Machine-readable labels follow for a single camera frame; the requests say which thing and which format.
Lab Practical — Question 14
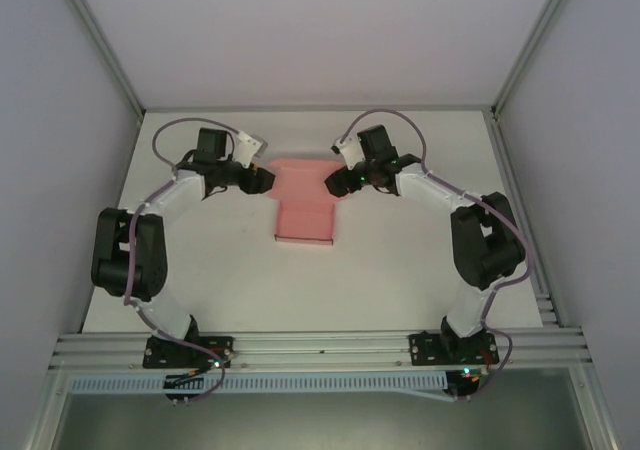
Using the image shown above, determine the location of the pink paper box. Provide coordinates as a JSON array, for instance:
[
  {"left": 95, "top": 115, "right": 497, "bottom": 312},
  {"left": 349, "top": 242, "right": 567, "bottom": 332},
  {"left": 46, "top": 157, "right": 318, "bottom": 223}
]
[{"left": 268, "top": 157, "right": 341, "bottom": 246}]

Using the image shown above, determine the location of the black connector box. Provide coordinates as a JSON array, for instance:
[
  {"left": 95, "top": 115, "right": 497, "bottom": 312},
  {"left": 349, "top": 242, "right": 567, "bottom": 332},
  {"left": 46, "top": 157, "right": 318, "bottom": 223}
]
[
  {"left": 446, "top": 368, "right": 485, "bottom": 402},
  {"left": 163, "top": 372, "right": 202, "bottom": 407}
]

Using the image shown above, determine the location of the grey metal panel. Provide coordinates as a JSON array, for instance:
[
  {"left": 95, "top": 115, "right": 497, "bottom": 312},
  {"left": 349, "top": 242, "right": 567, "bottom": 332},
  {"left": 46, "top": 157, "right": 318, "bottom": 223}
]
[{"left": 54, "top": 393, "right": 599, "bottom": 450}]

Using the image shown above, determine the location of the aluminium frame crossbar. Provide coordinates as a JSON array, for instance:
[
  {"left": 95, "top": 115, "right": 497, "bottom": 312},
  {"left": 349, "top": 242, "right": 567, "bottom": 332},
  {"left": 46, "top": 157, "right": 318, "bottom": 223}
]
[{"left": 142, "top": 102, "right": 496, "bottom": 115}]

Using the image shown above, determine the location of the aluminium side rail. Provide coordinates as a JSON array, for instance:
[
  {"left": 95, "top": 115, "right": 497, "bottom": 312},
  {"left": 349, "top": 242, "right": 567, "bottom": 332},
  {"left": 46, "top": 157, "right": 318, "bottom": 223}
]
[{"left": 488, "top": 112, "right": 586, "bottom": 331}]

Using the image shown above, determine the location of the aluminium frame post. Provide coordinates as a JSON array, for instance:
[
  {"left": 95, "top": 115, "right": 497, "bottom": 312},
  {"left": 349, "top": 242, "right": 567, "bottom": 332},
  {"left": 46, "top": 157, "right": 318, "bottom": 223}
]
[
  {"left": 491, "top": 0, "right": 585, "bottom": 119},
  {"left": 49, "top": 0, "right": 147, "bottom": 119}
]

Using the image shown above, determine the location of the aluminium mounting rail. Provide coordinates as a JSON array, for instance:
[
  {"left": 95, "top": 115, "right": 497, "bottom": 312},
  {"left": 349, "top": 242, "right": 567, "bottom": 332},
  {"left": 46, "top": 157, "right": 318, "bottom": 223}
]
[{"left": 49, "top": 323, "right": 592, "bottom": 372}]

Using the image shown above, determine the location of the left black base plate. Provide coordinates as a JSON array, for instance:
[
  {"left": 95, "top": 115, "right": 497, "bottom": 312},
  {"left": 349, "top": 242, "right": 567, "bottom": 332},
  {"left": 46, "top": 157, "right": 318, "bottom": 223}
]
[{"left": 143, "top": 335, "right": 236, "bottom": 370}]

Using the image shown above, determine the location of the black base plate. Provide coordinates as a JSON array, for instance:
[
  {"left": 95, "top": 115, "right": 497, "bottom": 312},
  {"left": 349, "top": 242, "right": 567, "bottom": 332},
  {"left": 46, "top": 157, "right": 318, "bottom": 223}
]
[
  {"left": 408, "top": 330, "right": 500, "bottom": 369},
  {"left": 143, "top": 335, "right": 236, "bottom": 370}
]

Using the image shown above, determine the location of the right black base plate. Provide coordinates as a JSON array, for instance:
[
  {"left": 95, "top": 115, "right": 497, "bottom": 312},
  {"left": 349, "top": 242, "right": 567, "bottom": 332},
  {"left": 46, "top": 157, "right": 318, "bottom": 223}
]
[{"left": 408, "top": 330, "right": 500, "bottom": 369}]

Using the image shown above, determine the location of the white slotted cable duct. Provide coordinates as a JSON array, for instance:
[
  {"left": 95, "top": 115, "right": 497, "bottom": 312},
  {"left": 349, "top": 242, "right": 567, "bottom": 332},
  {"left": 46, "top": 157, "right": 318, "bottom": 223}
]
[{"left": 69, "top": 371, "right": 447, "bottom": 397}]

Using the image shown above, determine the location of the aluminium frame leg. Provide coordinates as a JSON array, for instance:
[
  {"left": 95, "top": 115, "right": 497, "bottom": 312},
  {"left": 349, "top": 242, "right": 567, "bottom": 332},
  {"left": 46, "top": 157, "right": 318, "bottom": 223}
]
[
  {"left": 569, "top": 367, "right": 622, "bottom": 450},
  {"left": 24, "top": 367, "right": 72, "bottom": 450}
]

